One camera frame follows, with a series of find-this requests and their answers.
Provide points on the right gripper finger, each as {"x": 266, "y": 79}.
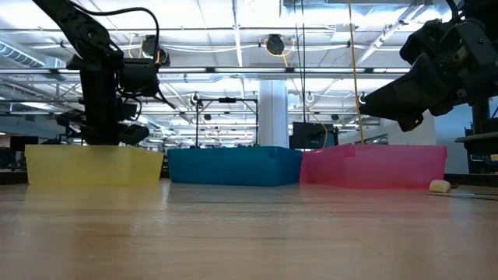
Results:
{"x": 400, "y": 99}
{"x": 411, "y": 123}

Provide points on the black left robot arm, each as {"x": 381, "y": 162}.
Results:
{"x": 78, "y": 31}

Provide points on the ceiling light strip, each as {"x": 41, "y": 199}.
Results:
{"x": 249, "y": 70}

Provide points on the black frame robot station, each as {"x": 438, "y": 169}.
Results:
{"x": 226, "y": 100}

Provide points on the yellow plastic bin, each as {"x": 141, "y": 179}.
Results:
{"x": 93, "y": 167}

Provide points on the grey keyboard desk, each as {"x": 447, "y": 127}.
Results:
{"x": 478, "y": 142}

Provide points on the blue plastic bin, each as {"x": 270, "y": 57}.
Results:
{"x": 233, "y": 167}

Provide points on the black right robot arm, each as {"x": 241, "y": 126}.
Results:
{"x": 484, "y": 8}

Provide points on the black screen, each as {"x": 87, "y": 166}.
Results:
{"x": 311, "y": 136}

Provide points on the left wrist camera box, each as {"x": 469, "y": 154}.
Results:
{"x": 140, "y": 78}

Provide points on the white pillar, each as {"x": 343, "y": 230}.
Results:
{"x": 273, "y": 116}

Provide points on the pink plastic bin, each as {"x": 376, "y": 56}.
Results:
{"x": 373, "y": 167}

